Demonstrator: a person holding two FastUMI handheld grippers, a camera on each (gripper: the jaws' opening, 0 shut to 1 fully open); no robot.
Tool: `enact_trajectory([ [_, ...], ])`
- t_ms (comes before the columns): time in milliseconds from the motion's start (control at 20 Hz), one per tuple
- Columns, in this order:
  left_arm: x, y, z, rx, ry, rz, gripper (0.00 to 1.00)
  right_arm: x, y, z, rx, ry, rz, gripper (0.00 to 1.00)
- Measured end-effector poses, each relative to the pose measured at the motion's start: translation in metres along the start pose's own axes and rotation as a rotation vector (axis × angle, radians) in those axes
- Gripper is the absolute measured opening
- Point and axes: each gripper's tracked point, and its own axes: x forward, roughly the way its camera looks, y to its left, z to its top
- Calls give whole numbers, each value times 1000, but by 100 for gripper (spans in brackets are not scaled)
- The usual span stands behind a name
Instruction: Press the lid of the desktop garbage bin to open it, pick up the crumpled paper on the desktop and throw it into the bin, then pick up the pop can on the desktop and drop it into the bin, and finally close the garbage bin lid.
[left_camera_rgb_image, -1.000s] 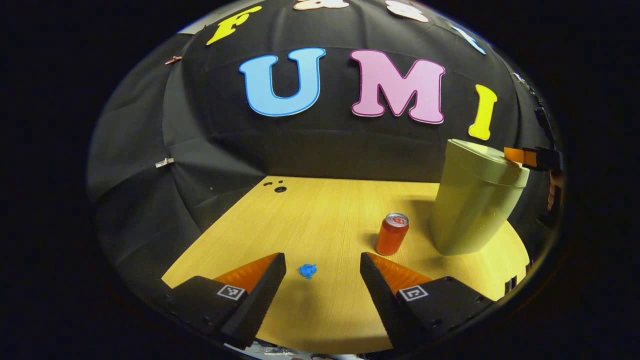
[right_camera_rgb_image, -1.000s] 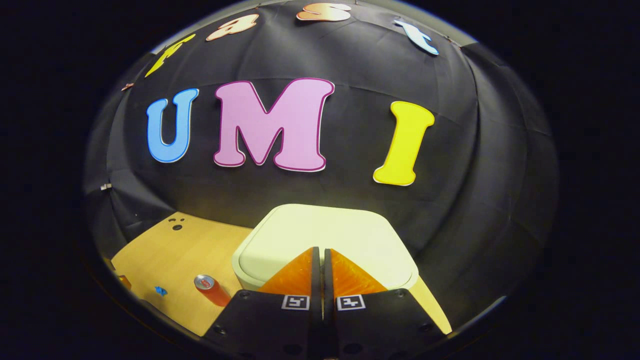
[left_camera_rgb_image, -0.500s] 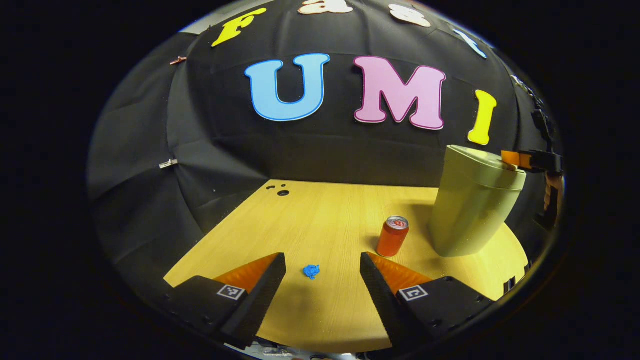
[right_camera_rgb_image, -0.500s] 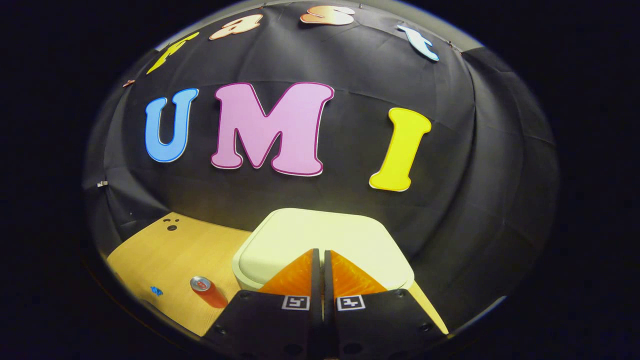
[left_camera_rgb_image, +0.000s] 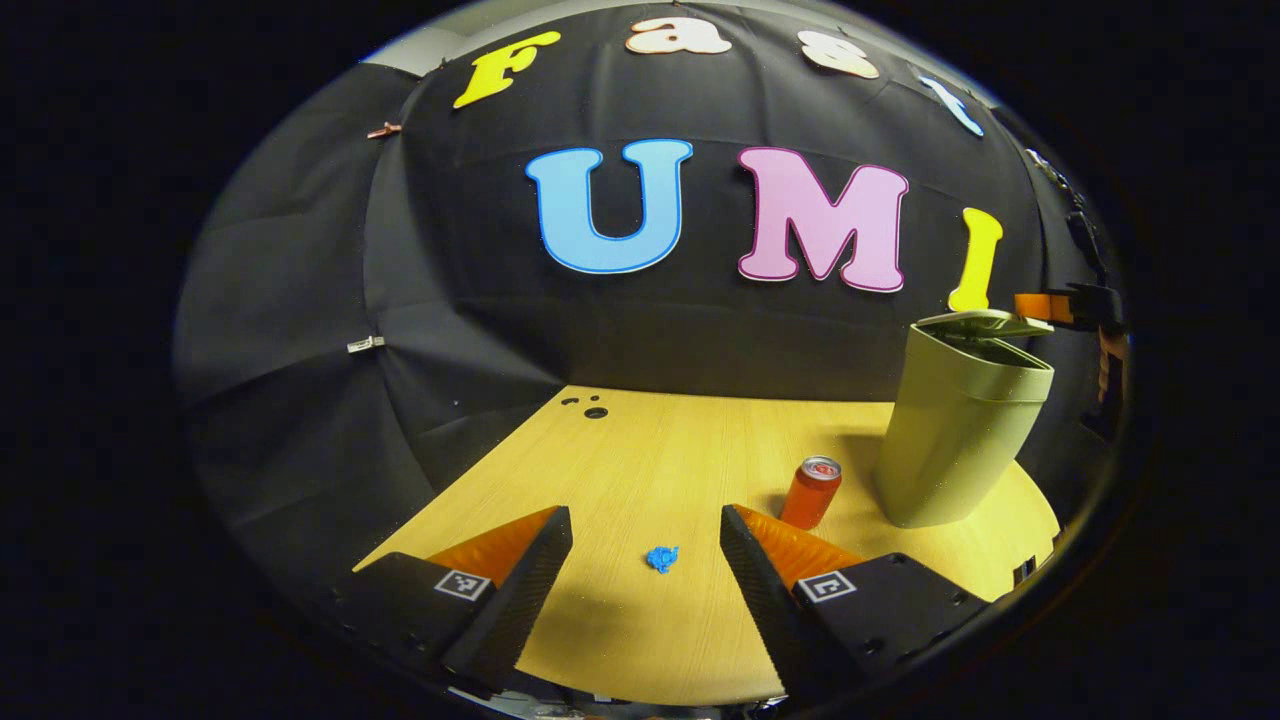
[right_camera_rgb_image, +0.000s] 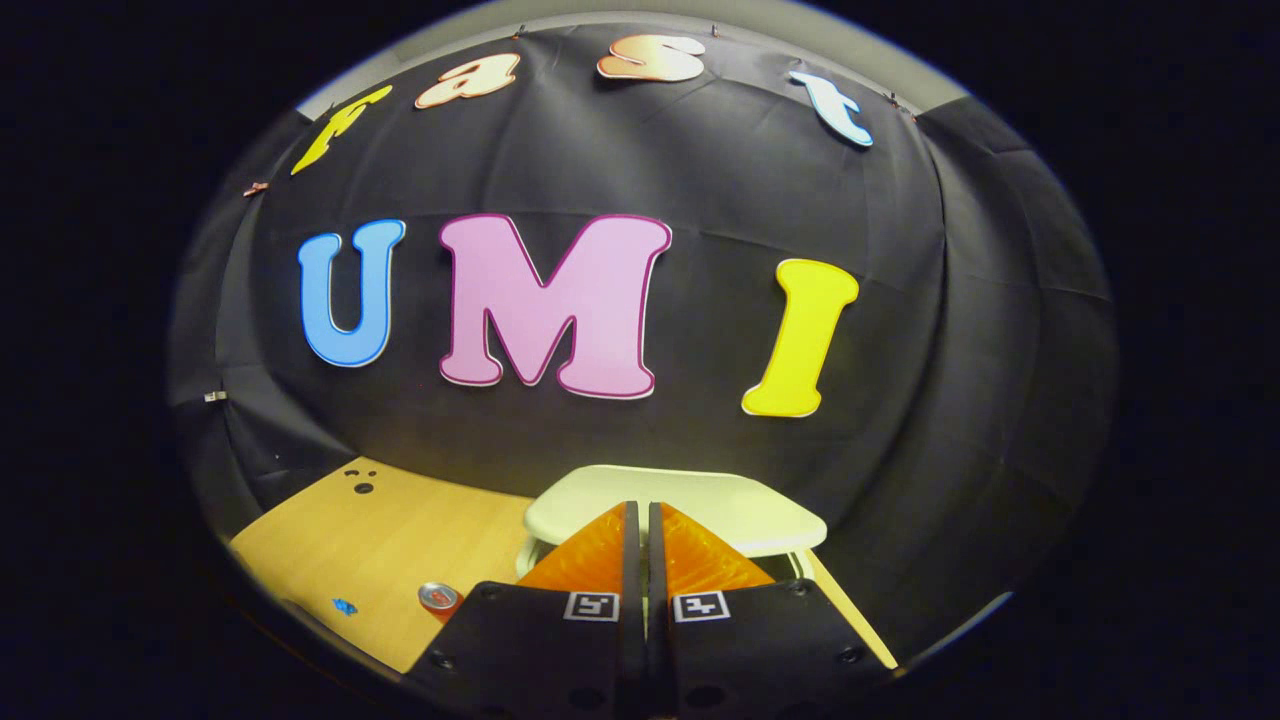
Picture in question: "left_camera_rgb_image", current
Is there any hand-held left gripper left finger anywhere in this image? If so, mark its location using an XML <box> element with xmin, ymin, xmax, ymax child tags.
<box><xmin>335</xmin><ymin>505</ymin><xmax>575</xmax><ymax>699</ymax></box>

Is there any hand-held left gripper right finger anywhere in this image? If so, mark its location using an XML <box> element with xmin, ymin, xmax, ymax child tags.
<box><xmin>719</xmin><ymin>505</ymin><xmax>993</xmax><ymax>701</ymax></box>

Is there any orange pop can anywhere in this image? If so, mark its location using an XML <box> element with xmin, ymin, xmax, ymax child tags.
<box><xmin>779</xmin><ymin>456</ymin><xmax>843</xmax><ymax>531</ymax></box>

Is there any pale green desktop garbage bin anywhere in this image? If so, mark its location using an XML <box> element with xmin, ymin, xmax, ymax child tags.
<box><xmin>875</xmin><ymin>309</ymin><xmax>1056</xmax><ymax>529</ymax></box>

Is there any wooden desktop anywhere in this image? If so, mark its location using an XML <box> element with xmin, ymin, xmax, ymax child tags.
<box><xmin>355</xmin><ymin>385</ymin><xmax>1061</xmax><ymax>706</ymax></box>

